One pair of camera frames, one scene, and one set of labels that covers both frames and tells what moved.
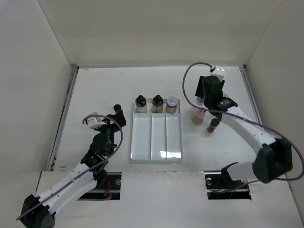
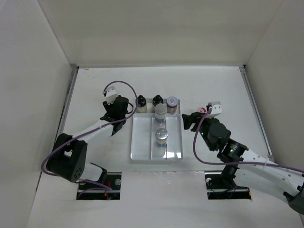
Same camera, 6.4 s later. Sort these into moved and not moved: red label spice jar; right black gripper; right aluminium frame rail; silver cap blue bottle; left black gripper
Moved: silver cap blue bottle; left black gripper; right black gripper
Not moved: right aluminium frame rail; red label spice jar
